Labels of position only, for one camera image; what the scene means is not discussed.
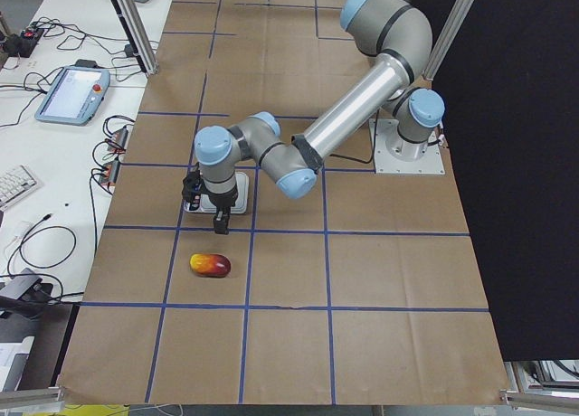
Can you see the black power adapter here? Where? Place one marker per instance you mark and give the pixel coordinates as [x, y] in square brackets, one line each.
[129, 51]

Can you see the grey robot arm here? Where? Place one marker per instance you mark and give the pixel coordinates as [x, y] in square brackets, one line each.
[394, 33]

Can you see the black curtain panel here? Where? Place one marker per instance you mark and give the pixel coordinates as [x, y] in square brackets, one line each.
[510, 84]

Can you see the red yellow mango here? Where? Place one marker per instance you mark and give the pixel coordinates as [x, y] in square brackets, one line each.
[210, 265]

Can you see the silver kitchen scale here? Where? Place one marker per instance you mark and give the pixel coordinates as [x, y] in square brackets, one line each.
[202, 203]

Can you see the white keyboard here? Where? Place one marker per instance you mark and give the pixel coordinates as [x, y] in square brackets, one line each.
[16, 184]

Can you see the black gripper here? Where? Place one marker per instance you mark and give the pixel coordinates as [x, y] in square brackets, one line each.
[223, 201]

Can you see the robot arm base plate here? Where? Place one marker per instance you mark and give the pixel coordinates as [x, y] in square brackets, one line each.
[395, 156]

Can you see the aluminium frame post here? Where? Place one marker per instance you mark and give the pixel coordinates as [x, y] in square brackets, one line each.
[134, 29]

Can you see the blue teach pendant tablet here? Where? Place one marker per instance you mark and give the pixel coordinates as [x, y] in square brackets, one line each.
[74, 97]

